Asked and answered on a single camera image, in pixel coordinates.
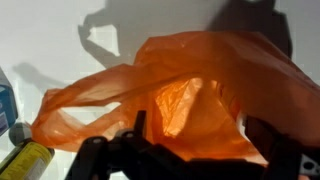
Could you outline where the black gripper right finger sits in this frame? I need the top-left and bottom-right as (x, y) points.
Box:
(244, 116), (320, 180)

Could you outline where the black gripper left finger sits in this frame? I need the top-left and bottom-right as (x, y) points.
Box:
(64, 110), (148, 180)

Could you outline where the orange plastic bag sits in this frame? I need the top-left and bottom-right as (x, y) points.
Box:
(31, 31), (320, 163)

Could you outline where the yellow capped dark bottle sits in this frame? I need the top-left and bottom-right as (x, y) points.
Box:
(0, 140), (55, 180)

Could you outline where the white blue box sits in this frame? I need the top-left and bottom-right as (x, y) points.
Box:
(0, 68), (18, 136)

